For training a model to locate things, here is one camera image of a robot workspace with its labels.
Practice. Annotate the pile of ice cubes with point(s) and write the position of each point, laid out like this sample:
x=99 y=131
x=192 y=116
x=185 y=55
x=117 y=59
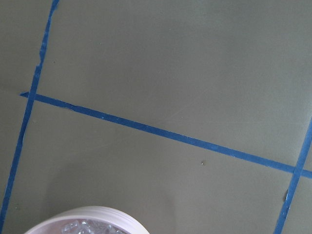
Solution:
x=87 y=226

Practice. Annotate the pink bowl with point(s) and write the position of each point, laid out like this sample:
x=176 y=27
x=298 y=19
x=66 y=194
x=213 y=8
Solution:
x=111 y=216

